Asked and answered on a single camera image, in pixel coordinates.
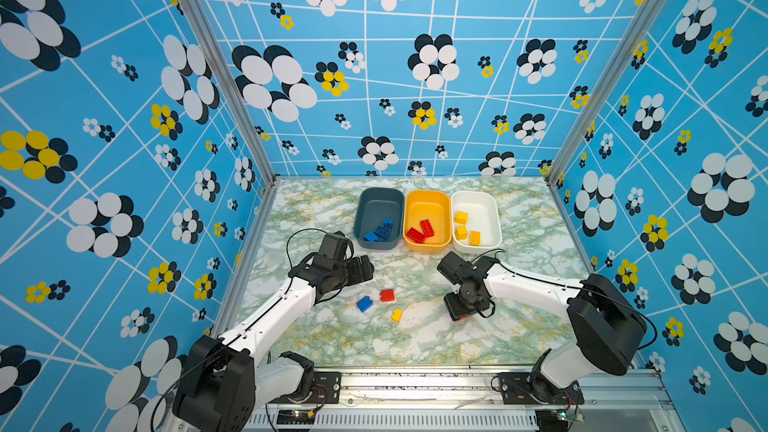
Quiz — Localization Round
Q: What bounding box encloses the light blue lego brick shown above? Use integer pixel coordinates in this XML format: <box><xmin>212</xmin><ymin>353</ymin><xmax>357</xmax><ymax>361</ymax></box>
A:
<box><xmin>356</xmin><ymin>296</ymin><xmax>374</xmax><ymax>313</ymax></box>

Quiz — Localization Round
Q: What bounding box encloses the orange yellow lego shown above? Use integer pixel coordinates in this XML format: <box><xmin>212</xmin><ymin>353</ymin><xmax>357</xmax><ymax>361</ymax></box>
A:
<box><xmin>469</xmin><ymin>231</ymin><xmax>482</xmax><ymax>247</ymax></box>

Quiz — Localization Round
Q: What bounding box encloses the small red lego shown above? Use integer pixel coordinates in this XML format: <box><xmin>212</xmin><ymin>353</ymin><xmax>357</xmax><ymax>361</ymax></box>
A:
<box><xmin>380</xmin><ymin>289</ymin><xmax>396</xmax><ymax>303</ymax></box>

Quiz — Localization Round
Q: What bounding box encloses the dark blue lego brick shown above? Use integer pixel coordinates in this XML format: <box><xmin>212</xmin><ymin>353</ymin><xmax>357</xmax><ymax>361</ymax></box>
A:
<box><xmin>374</xmin><ymin>226</ymin><xmax>391</xmax><ymax>239</ymax></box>

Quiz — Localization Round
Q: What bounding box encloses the white plastic bin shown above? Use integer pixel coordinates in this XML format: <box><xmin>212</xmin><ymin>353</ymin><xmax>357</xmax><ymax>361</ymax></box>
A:
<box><xmin>451</xmin><ymin>191</ymin><xmax>503</xmax><ymax>253</ymax></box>

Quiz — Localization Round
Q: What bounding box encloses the dark teal plastic bin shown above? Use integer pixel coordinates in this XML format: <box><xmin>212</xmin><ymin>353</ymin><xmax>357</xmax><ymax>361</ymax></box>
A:
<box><xmin>353</xmin><ymin>187</ymin><xmax>405</xmax><ymax>250</ymax></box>

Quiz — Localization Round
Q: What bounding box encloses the yellow plastic bin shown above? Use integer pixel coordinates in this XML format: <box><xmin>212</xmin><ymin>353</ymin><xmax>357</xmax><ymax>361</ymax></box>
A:
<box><xmin>403</xmin><ymin>190</ymin><xmax>453</xmax><ymax>253</ymax></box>

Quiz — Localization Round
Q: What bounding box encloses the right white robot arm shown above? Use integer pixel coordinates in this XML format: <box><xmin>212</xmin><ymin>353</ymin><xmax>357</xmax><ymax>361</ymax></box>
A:
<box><xmin>437</xmin><ymin>252</ymin><xmax>648</xmax><ymax>404</ymax></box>

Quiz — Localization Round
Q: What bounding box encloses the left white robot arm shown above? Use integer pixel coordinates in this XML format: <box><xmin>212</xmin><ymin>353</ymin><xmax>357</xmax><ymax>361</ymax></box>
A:
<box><xmin>172</xmin><ymin>254</ymin><xmax>374</xmax><ymax>431</ymax></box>

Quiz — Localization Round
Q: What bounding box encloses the right circuit board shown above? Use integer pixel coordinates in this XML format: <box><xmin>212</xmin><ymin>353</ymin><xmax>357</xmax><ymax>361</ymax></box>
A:
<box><xmin>535</xmin><ymin>410</ymin><xmax>584</xmax><ymax>432</ymax></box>

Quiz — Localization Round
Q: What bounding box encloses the circuit board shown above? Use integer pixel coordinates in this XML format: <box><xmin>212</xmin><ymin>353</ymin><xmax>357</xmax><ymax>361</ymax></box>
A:
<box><xmin>277</xmin><ymin>409</ymin><xmax>316</xmax><ymax>426</ymax></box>
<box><xmin>535</xmin><ymin>410</ymin><xmax>584</xmax><ymax>432</ymax></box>

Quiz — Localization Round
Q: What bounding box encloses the left circuit board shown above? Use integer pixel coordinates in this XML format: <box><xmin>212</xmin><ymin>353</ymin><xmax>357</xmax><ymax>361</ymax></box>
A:
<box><xmin>277</xmin><ymin>409</ymin><xmax>316</xmax><ymax>426</ymax></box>

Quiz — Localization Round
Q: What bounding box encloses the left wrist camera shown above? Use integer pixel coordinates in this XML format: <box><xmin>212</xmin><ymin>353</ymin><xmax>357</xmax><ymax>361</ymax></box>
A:
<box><xmin>318</xmin><ymin>232</ymin><xmax>355</xmax><ymax>263</ymax></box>

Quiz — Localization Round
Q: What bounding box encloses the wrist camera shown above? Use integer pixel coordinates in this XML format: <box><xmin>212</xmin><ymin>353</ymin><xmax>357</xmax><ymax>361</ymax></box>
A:
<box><xmin>318</xmin><ymin>232</ymin><xmax>355</xmax><ymax>263</ymax></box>
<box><xmin>437</xmin><ymin>252</ymin><xmax>474</xmax><ymax>285</ymax></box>

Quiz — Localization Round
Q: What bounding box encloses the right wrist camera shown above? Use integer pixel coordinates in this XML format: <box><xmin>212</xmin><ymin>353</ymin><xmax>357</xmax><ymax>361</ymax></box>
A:
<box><xmin>437</xmin><ymin>252</ymin><xmax>474</xmax><ymax>285</ymax></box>

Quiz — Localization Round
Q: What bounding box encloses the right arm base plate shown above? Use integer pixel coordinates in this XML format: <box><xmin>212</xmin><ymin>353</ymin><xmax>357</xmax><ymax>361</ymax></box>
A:
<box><xmin>491</xmin><ymin>372</ymin><xmax>584</xmax><ymax>407</ymax></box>

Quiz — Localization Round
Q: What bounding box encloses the aluminium front rail frame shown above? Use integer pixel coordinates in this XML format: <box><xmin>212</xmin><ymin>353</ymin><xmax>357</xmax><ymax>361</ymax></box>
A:
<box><xmin>161</xmin><ymin>365</ymin><xmax>685</xmax><ymax>432</ymax></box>

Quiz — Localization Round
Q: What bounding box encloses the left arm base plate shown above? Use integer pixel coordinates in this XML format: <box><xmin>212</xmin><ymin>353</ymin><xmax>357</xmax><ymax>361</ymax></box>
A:
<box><xmin>270</xmin><ymin>371</ymin><xmax>342</xmax><ymax>405</ymax></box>

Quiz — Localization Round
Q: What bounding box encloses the aluminium corner post left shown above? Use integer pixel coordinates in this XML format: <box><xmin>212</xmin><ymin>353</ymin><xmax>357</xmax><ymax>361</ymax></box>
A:
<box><xmin>157</xmin><ymin>0</ymin><xmax>277</xmax><ymax>187</ymax></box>

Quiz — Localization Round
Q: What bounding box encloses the aluminium corner post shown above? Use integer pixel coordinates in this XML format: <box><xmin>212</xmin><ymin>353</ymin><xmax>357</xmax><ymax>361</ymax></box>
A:
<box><xmin>547</xmin><ymin>0</ymin><xmax>697</xmax><ymax>184</ymax></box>
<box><xmin>157</xmin><ymin>0</ymin><xmax>277</xmax><ymax>187</ymax></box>

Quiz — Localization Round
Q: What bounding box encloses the aluminium corner post right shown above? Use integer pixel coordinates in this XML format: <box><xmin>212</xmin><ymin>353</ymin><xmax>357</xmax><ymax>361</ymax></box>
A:
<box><xmin>547</xmin><ymin>0</ymin><xmax>697</xmax><ymax>184</ymax></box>

